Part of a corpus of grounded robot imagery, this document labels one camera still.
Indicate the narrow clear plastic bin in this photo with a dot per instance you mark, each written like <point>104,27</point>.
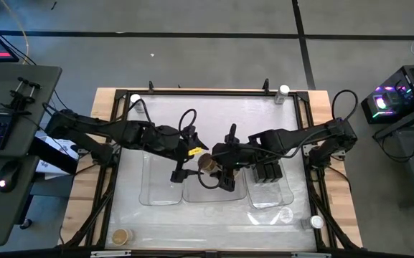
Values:
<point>160,193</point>
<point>269,197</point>

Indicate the yellow tag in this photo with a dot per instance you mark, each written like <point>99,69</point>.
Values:
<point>194,151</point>

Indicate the brown cap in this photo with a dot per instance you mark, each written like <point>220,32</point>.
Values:
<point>206,162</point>

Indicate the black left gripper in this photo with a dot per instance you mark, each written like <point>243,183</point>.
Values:
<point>182,154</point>

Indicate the silver bracket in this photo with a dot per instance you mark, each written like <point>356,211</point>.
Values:
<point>109,254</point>
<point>310,255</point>

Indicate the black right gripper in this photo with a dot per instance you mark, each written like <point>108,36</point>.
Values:
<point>233,156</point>

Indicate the wide clear plastic bin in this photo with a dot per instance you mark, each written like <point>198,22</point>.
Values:
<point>199,195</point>

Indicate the wooden table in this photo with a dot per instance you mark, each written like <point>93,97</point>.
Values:
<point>100,100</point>

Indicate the black computer mouse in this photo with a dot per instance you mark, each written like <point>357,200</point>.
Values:
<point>9,175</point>

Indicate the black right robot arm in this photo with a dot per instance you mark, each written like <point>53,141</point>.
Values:
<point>300,136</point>

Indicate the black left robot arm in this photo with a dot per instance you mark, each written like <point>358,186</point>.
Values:
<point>95,127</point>

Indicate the white cardboard box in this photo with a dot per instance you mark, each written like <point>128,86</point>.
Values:
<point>57,171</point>

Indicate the black clamp stand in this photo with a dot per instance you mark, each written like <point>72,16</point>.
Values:
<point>22,96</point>

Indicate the white-lid spice jar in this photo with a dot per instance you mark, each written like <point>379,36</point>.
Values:
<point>312,222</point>
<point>282,94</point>
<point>135,97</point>

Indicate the black table clamp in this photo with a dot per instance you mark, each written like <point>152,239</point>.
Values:
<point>265,85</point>
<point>151,86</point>

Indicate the black metal table frame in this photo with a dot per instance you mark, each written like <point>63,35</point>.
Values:
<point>206,92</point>

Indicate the white arm base bracket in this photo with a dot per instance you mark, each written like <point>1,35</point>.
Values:
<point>307,148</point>

